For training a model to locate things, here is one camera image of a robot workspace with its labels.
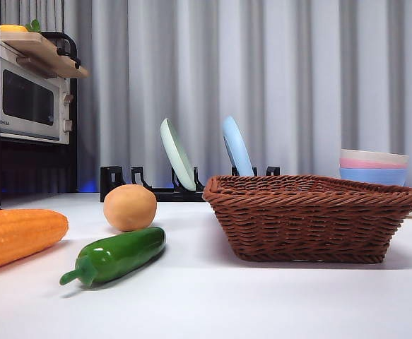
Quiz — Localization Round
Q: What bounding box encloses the pale blue plate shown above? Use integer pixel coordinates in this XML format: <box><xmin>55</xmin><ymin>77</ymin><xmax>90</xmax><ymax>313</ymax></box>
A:
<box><xmin>222</xmin><ymin>115</ymin><xmax>255</xmax><ymax>177</ymax></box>

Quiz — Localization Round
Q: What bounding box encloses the orange plastic corn cob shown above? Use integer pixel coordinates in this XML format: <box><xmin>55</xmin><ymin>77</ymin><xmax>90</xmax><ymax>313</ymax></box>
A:
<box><xmin>0</xmin><ymin>208</ymin><xmax>69</xmax><ymax>273</ymax></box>

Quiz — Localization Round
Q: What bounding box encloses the pale green plate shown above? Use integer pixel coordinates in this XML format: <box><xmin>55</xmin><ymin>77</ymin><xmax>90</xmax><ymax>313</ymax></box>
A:
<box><xmin>160</xmin><ymin>117</ymin><xmax>196</xmax><ymax>191</ymax></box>

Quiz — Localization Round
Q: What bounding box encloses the pink bowl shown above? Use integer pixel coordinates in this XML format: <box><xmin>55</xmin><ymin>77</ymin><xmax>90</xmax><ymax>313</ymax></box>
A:
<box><xmin>339</xmin><ymin>157</ymin><xmax>409</xmax><ymax>170</ymax></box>

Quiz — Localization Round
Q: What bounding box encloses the light wooden board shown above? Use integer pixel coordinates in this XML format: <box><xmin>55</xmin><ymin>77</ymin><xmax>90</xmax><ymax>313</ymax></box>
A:
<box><xmin>0</xmin><ymin>32</ymin><xmax>90</xmax><ymax>79</ymax></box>

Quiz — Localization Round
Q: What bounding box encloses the tan round potato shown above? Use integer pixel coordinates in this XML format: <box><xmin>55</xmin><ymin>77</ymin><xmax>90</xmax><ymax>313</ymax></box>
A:
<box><xmin>103</xmin><ymin>184</ymin><xmax>158</xmax><ymax>232</ymax></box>

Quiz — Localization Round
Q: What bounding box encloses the black dish rack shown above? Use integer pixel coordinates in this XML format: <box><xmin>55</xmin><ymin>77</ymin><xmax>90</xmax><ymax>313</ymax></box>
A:
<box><xmin>100</xmin><ymin>165</ymin><xmax>281</xmax><ymax>203</ymax></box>

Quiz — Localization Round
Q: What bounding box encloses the glossy green cucumber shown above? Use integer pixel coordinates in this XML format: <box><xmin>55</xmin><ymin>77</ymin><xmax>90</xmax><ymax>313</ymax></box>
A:
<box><xmin>59</xmin><ymin>227</ymin><xmax>167</xmax><ymax>287</ymax></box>

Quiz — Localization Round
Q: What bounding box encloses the cream toaster oven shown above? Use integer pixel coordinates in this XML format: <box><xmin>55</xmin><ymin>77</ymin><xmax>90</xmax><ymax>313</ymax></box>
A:
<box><xmin>0</xmin><ymin>35</ymin><xmax>74</xmax><ymax>145</ymax></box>

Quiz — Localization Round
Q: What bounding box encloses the brown wicker basket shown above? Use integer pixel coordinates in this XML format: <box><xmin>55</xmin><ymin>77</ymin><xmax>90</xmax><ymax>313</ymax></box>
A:
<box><xmin>202</xmin><ymin>174</ymin><xmax>412</xmax><ymax>264</ymax></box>

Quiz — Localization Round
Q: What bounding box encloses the cream bowl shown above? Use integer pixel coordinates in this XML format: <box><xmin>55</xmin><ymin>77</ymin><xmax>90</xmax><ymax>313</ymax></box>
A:
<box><xmin>340</xmin><ymin>148</ymin><xmax>410</xmax><ymax>165</ymax></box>

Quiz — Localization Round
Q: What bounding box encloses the yellow food item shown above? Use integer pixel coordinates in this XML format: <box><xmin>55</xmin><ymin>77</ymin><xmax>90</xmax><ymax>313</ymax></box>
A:
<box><xmin>0</xmin><ymin>23</ymin><xmax>30</xmax><ymax>35</ymax></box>

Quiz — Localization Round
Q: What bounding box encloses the grey pleated curtain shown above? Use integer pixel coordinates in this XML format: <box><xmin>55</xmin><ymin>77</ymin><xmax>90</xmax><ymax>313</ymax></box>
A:
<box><xmin>0</xmin><ymin>0</ymin><xmax>412</xmax><ymax>194</ymax></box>

